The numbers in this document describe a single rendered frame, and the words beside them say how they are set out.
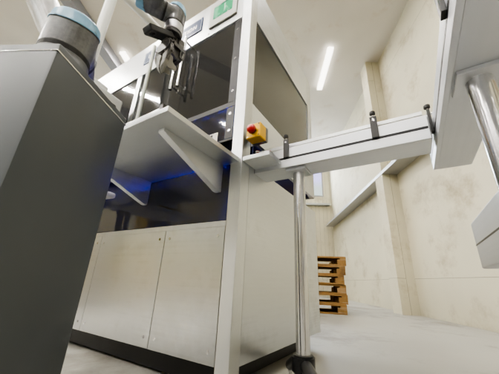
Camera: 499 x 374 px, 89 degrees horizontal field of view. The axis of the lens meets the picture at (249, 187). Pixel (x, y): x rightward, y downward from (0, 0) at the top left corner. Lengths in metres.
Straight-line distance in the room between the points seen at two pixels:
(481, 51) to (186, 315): 1.17
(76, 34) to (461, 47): 0.88
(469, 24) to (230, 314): 0.99
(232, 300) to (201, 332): 0.17
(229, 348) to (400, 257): 4.20
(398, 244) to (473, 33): 4.44
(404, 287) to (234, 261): 4.14
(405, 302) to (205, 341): 4.14
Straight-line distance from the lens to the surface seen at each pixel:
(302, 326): 1.04
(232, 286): 0.99
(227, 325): 1.01
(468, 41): 0.73
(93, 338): 1.74
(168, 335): 1.21
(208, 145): 1.01
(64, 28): 0.86
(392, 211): 5.10
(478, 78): 0.80
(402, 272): 4.94
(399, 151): 1.08
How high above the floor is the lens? 0.37
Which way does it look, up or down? 20 degrees up
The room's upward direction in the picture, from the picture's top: 3 degrees clockwise
